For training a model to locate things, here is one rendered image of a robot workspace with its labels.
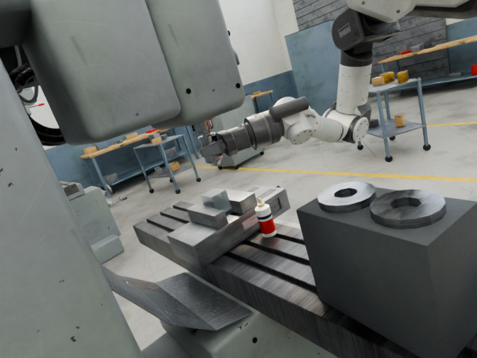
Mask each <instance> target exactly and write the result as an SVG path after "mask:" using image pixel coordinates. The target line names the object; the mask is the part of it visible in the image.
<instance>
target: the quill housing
mask: <svg viewBox="0 0 477 358"><path fill-rule="evenodd" d="M145 1H146V5H147V7H148V11H149V14H150V17H151V20H152V22H153V26H154V28H155V32H156V34H157V37H158V40H159V43H160V47H161V49H162V52H163V55H164V58H165V61H166V63H167V66H168V69H169V72H170V76H171V78H172V82H173V84H174V87H175V91H176V93H177V97H178V99H179V101H180V106H181V110H180V113H179V114H178V115H177V116H175V117H173V118H171V119H167V120H165V121H161V122H158V123H156V124H152V125H151V126H152V127H153V128H154V129H157V130H164V129H173V128H177V127H183V126H191V125H193V124H197V123H199V122H201V121H205V120H207V119H211V118H212V117H215V116H218V115H220V114H223V113H226V112H230V111H231V110H234V109H237V108H239V107H241V106H242V105H243V103H244V102H245V99H246V95H245V92H244V88H243V84H242V81H241V76H240V74H239V69H238V66H237V63H236V59H235V56H234V51H233V48H232V45H231V41H230V38H229V33H228V31H227V27H226V23H225V20H224V15H223V13H222V10H221V5H220V3H219V0H145Z"/></svg>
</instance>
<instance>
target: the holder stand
mask: <svg viewBox="0 0 477 358"><path fill-rule="evenodd" d="M296 212H297V216H298V220H299V223H300V228H301V231H302V236H303V239H304V242H305V246H306V250H307V255H308V258H309V262H310V266H311V269H312V274H313V276H314V282H315V285H316V288H317V292H318V296H319V299H320V300H322V301H323V302H325V303H327V304H328V305H330V306H331V307H333V308H336V309H337V310H339V311H341V312H342V313H344V314H345V315H348V316H349V317H350V318H353V319H354V320H356V321H358V322H359V323H361V324H363V325H365V326H366V327H368V328H370V329H372V330H373V331H375V332H377V333H378V334H380V335H382V336H384V337H385V338H387V339H389V340H390V341H392V342H394V343H395V344H397V345H399V346H401V347H403V348H404V349H406V350H408V351H409V352H411V353H413V354H415V355H417V356H418V357H420V358H456V357H457V356H458V355H459V353H460V352H461V350H462V349H463V348H464V347H465V346H466V345H467V344H468V342H469V341H470V340H471V338H472V337H473V336H474V335H475V334H476V333H477V202H476V201H471V200H462V199H456V198H451V197H442V196H441V195H439V194H438V193H436V192H432V191H428V190H416V189H409V190H391V189H386V188H377V187H374V186H373V185H372V184H370V183H365V182H354V181H353V182H347V183H340V184H337V185H333V186H331V187H329V188H326V189H324V190H323V191H321V192H320V193H319V194H318V197H317V198H315V199H313V200H312V201H310V202H308V203H307V204H305V205H303V206H301V207H300V208H298V209H297V210H296Z"/></svg>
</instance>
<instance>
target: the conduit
mask: <svg viewBox="0 0 477 358"><path fill-rule="evenodd" d="M9 77H10V79H11V81H12V83H13V85H14V87H15V86H16V84H17V83H18V84H20V85H21V86H23V87H25V86H24V85H26V83H27V81H28V80H30V79H31V78H32V79H33V78H34V77H35V73H34V71H33V69H32V67H31V65H29V64H28V63H26V64H24V65H22V66H19V67H18V68H16V69H14V70H12V72H11V73H9ZM26 113H27V112H26ZM27 115H28V117H29V119H30V121H31V123H32V125H33V127H34V129H35V132H36V133H37V135H38V138H39V139H40V142H41V143H42V145H43V146H59V145H63V144H65V143H67V142H66V141H65V139H64V137H63V135H62V132H61V130H60V128H50V127H46V126H43V125H41V124H39V123H38V122H36V121H34V119H33V118H32V117H31V116H29V114H28V113H27Z"/></svg>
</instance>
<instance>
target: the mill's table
mask: <svg viewBox="0 0 477 358"><path fill-rule="evenodd" d="M193 205H194V204H192V203H188V202H183V201H179V202H177V203H175V204H174V205H173V208H171V207H168V208H166V209H164V210H162V211H160V215H157V214H154V215H152V216H150V217H149V218H147V219H146V220H147V222H144V221H141V222H139V223H137V224H135V225H133V228H134V231H135V233H136V236H137V237H138V240H139V242H140V243H141V244H143V245H144V246H146V247H148V248H149V249H152V250H153V251H155V252H157V253H158V254H160V255H162V256H164V257H165V258H167V259H169V260H171V261H172V262H174V263H176V264H177V265H179V266H181V267H183V268H184V269H186V270H188V271H189V272H191V273H193V274H194V275H196V276H199V277H200V278H202V279H204V280H205V281H207V282H208V283H210V284H212V285H213V286H216V287H217V288H219V289H221V290H223V291H224V292H226V293H228V294H229V295H231V296H233V297H235V298H236V299H238V300H240V301H241V302H243V303H245V304H246V305H249V306H250V307H252V308H254V309H255V310H257V311H259V312H260V313H262V314H264V315H266V316H268V317H269V318H271V319H273V320H274V321H276V322H278V323H280V324H281V325H283V326H285V327H286V328H288V329H290V330H292V331H293V332H296V333H297V334H299V335H300V336H302V337H304V338H305V339H307V340H309V341H310V342H313V343H315V344H316V345H318V346H319V347H321V348H323V349H325V350H326V351H328V352H330V353H332V354H333V355H335V356H337V357H338V358H420V357H418V356H417V355H415V354H413V353H411V352H409V351H408V350H406V349H404V348H403V347H401V346H399V345H397V344H395V343H394V342H392V341H390V340H389V339H387V338H385V337H384V336H382V335H380V334H378V333H377V332H375V331H373V330H372V329H370V328H368V327H366V326H365V325H363V324H361V323H359V322H358V321H356V320H354V319H353V318H350V317H349V316H348V315H345V314H344V313H342V312H341V311H339V310H337V309H336V308H333V307H331V306H330V305H328V304H327V303H325V302H323V301H322V300H320V299H319V296H318V292H317V288H316V285H315V282H314V276H313V274H312V269H311V266H310V262H309V258H308V255H307V250H306V246H305V242H304V239H303V236H302V231H301V229H298V228H295V227H289V226H286V225H283V224H277V223H275V228H276V231H277V233H276V235H274V236H273V237H268V238H266V237H263V235H262V232H261V230H260V229H259V230H258V231H257V232H255V233H254V234H252V235H251V236H250V237H248V238H247V239H245V240H243V241H242V242H241V243H240V244H238V245H236V246H235V247H234V248H232V249H230V250H229V251H228V252H226V253H225V254H223V255H222V256H220V257H219V258H218V259H216V260H215V261H213V262H211V263H210V264H209V265H207V266H206V267H204V268H203V269H200V268H198V267H196V266H194V265H192V264H190V263H188V262H186V261H184V260H183V259H181V258H179V257H177V256H175V255H174V253H173V250H172V247H171V245H170V242H169V240H168V237H167V235H168V234H169V233H171V232H173V231H175V230H176V229H178V228H180V227H182V226H183V225H185V224H187V223H188V222H191V220H190V217H189V215H188V213H187V208H189V207H191V206H193ZM456 358H477V333H476V334H475V335H474V336H473V337H472V338H471V340H470V341H469V342H468V344H467V345H466V346H465V347H464V348H463V349H462V350H461V352H460V353H459V355H458V356H457V357H456Z"/></svg>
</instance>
